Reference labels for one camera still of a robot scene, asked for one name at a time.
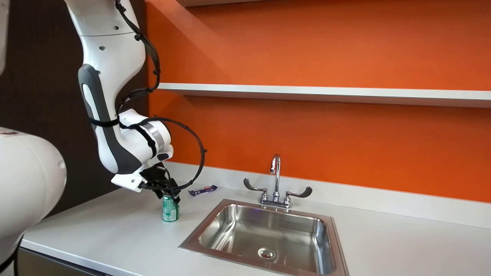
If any stainless steel sink basin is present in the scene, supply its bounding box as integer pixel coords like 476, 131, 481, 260
180, 198, 352, 276

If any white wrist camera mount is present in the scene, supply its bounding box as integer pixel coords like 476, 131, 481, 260
111, 171, 151, 194

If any purple candy bar wrapper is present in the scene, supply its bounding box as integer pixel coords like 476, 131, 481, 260
188, 184, 220, 198

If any green soda can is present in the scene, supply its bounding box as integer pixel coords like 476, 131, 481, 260
160, 195, 181, 224

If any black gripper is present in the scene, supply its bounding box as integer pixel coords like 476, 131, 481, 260
140, 165, 184, 203

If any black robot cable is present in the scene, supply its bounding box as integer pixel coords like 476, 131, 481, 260
114, 0, 209, 192

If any long white wall shelf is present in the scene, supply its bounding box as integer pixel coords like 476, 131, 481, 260
157, 82, 491, 109

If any white wall shelf under ceiling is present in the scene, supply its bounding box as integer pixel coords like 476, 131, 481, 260
178, 0, 290, 8

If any chrome faucet with two handles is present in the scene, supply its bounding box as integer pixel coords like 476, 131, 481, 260
243, 154, 315, 214

